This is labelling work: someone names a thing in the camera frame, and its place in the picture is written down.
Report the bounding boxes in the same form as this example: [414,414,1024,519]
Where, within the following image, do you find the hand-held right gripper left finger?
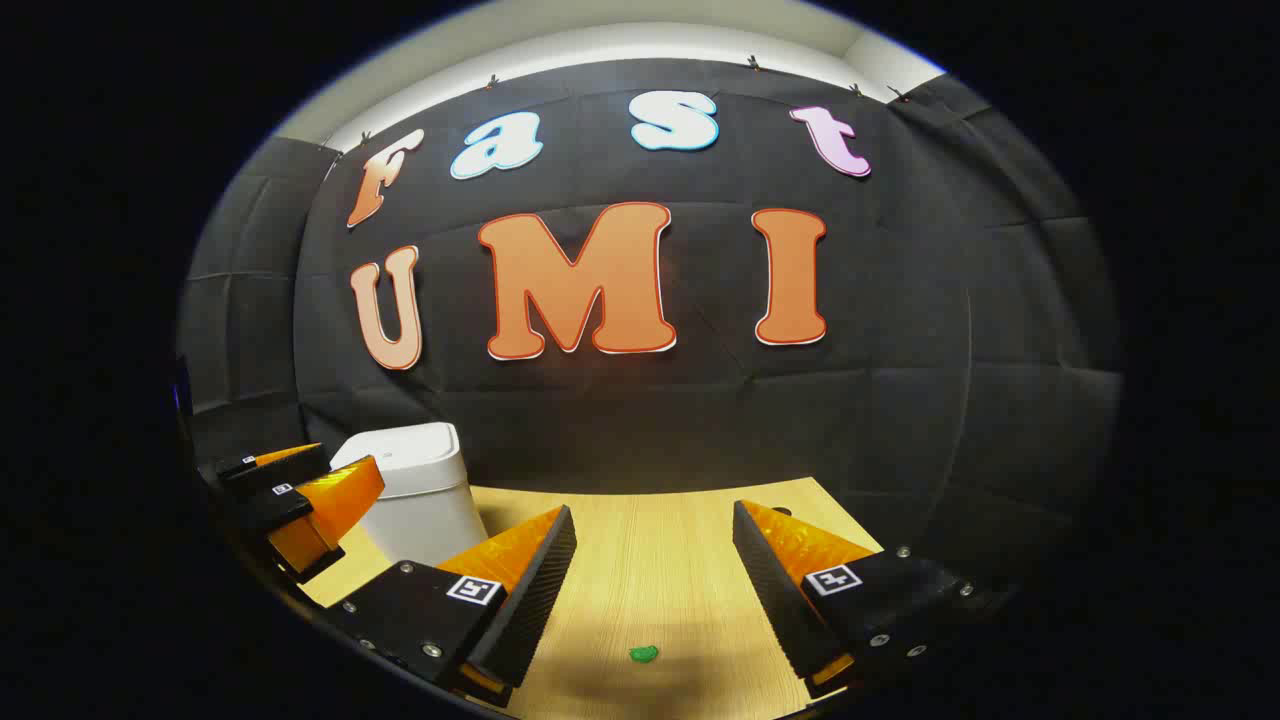
[330,505,578,709]

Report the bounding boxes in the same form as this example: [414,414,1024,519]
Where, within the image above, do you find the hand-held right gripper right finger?
[733,500,1001,701]

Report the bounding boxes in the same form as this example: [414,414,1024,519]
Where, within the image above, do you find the white desktop garbage bin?
[330,422,491,566]

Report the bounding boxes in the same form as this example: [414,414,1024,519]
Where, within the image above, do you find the wooden desktop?
[300,477,886,720]

